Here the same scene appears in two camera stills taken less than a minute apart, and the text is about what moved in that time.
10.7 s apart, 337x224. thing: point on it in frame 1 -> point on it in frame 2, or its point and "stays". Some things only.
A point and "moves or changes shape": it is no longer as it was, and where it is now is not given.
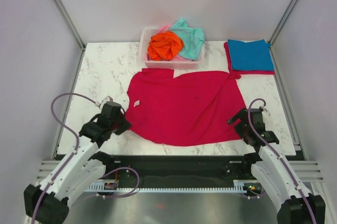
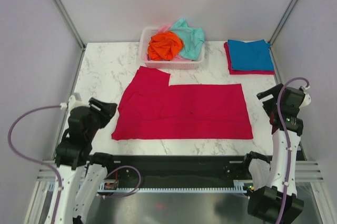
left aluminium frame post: x=61 y=8 stays
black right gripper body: x=242 y=128 -> x=270 y=105
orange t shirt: x=164 y=46 stays
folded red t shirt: x=237 y=73 stays
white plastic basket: x=146 y=35 stays
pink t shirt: x=162 y=29 stays
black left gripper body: x=120 y=125 -> x=97 y=124
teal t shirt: x=192 y=38 stays
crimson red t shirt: x=191 y=109 moves or changes shape
